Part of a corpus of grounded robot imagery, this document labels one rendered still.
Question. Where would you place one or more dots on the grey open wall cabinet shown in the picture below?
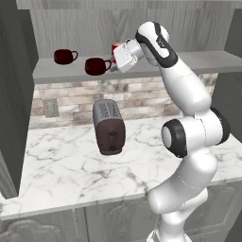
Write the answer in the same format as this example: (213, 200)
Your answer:
(78, 28)

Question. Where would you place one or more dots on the dark red mug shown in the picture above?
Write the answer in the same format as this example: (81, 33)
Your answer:
(95, 66)
(63, 56)

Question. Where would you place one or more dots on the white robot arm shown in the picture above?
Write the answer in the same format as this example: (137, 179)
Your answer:
(189, 91)

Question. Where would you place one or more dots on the grey wall outlet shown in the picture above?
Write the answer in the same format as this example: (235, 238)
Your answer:
(50, 108)

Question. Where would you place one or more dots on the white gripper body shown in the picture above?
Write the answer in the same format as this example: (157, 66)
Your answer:
(126, 57)

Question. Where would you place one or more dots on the grey base cabinet door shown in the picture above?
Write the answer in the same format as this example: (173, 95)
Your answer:
(119, 220)
(220, 208)
(34, 228)

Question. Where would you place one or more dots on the grey wall cabinet door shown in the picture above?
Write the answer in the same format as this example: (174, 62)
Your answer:
(230, 91)
(12, 94)

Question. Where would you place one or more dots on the silver and brown toaster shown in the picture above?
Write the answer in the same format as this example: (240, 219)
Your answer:
(108, 132)

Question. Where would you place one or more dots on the bright red mug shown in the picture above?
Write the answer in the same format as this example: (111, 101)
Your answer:
(115, 48)

